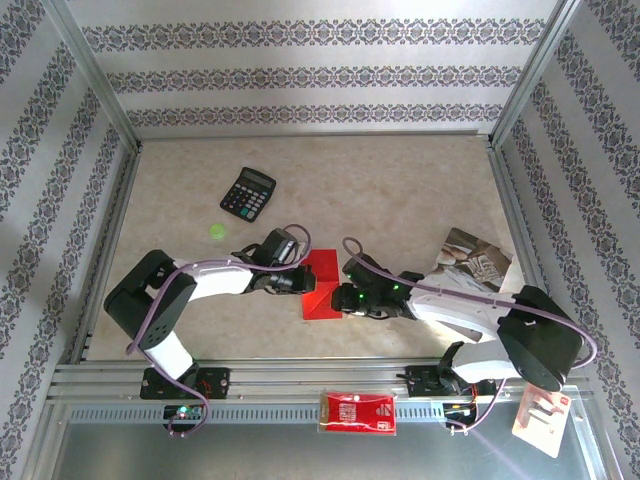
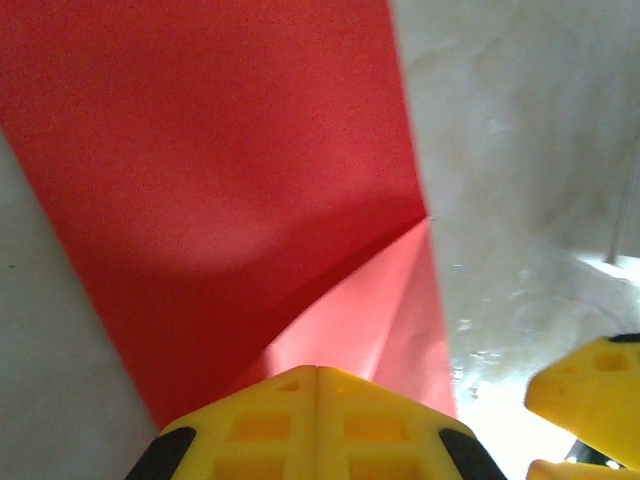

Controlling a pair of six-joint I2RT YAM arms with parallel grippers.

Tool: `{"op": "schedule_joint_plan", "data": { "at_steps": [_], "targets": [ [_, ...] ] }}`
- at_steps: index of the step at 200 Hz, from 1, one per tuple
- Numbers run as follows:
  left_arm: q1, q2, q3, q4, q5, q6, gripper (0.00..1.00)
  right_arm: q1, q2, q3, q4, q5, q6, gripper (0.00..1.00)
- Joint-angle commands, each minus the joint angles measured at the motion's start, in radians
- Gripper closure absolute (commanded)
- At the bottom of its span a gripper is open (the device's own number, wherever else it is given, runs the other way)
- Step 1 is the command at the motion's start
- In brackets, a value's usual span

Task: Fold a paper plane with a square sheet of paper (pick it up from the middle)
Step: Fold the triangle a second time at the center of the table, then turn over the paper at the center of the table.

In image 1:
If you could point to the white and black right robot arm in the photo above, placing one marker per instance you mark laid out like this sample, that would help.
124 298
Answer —
540 345

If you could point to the aluminium corner post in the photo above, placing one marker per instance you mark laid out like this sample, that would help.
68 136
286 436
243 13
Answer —
537 65
90 70

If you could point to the small circuit board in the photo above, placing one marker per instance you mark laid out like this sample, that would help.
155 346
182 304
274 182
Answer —
185 412
457 412

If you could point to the wide aluminium base rail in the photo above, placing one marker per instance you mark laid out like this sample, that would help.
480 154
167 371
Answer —
300 382

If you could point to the red packet in clear sleeve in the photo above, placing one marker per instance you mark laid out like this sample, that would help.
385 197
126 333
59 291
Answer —
357 412

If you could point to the small green cap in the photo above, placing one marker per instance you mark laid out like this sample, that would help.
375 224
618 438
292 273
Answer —
217 230

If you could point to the black calculator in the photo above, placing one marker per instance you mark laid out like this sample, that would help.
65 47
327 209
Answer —
247 195

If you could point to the booklet with bread photo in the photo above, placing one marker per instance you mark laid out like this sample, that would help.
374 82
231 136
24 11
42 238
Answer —
475 260

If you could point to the grey metal shelf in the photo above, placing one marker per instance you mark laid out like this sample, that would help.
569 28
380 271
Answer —
275 455

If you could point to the aluminium side frame rail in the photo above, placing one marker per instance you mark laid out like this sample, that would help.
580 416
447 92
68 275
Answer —
505 200
117 215

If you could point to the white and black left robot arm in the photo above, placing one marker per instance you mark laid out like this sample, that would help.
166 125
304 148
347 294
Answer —
220 281

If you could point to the thin aluminium frame rail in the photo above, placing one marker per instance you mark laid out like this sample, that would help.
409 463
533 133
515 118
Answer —
300 136

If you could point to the red paper sheet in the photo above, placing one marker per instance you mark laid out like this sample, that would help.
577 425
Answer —
320 306

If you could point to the white red tag card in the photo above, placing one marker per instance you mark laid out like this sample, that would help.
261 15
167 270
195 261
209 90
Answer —
542 430

